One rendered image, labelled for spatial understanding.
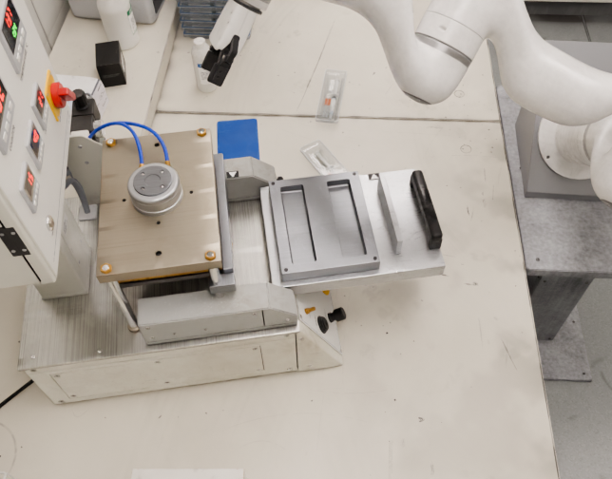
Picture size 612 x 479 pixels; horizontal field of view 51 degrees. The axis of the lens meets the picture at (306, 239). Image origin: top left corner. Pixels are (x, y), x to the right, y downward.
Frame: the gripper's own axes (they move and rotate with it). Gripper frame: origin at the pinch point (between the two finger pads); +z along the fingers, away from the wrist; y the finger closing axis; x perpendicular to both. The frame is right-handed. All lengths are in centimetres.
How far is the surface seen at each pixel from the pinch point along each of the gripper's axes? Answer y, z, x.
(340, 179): 32.4, 1.1, 21.0
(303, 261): 44.8, 13.3, 16.0
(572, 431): 26, 46, 135
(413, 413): 57, 29, 45
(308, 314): 46, 22, 22
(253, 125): -15.8, 10.9, 18.9
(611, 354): 9, 26, 150
